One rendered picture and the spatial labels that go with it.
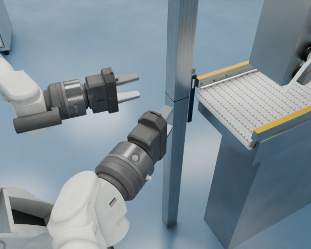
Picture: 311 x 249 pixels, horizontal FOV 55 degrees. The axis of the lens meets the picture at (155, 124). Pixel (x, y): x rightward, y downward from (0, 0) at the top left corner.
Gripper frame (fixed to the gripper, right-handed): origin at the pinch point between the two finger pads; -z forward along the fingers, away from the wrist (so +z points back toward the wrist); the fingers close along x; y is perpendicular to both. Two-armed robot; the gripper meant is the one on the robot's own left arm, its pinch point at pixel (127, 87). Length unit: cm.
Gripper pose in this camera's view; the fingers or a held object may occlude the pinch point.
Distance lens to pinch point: 74.5
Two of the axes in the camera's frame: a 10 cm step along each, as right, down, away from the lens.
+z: -9.4, 2.3, -2.4
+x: -0.1, 7.2, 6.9
